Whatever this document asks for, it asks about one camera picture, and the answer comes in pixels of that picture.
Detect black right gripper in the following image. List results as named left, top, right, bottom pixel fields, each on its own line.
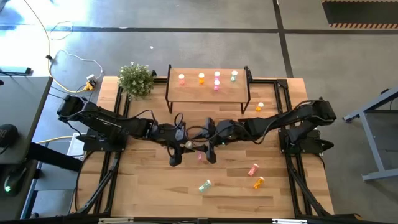
left=194, top=117, right=239, bottom=164

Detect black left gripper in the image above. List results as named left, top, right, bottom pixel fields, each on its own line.
left=154, top=121, right=193, bottom=167

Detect green potted plant black pot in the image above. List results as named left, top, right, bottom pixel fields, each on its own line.
left=117, top=61, right=157, bottom=100

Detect white paper sheet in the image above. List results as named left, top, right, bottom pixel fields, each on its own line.
left=67, top=132, right=88, bottom=158

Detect white yellow power plug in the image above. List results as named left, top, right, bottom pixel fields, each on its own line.
left=84, top=73, right=97, bottom=91

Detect grey desk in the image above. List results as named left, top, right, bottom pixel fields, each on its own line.
left=0, top=75, right=53, bottom=165

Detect grey metal stand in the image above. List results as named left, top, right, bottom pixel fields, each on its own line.
left=341, top=86, right=398, bottom=182

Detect black computer mouse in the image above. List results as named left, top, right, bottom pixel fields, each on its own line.
left=2, top=166, right=29, bottom=197

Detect black rounded device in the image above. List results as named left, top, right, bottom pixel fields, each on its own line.
left=0, top=123, right=19, bottom=149

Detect grey flat tablet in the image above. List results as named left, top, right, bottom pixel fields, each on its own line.
left=0, top=65, right=32, bottom=75

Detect black mat hazard stripes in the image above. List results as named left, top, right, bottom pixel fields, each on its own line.
left=321, top=0, right=398, bottom=30

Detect wooden shelf black metal frame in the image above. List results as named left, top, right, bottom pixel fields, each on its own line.
left=165, top=64, right=253, bottom=115

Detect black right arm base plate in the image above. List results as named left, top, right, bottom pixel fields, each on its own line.
left=277, top=128, right=335, bottom=156

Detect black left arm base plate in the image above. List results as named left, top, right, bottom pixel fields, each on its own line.
left=75, top=128, right=129, bottom=153

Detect black aluminium rig frame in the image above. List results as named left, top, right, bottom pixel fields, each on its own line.
left=70, top=76, right=361, bottom=218

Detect silver metal bracket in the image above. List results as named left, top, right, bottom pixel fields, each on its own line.
left=98, top=217, right=134, bottom=224
left=272, top=218, right=308, bottom=224

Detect yellow cable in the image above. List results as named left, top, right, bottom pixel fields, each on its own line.
left=23, top=0, right=96, bottom=94

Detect white cable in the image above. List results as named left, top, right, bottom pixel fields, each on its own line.
left=49, top=20, right=104, bottom=80

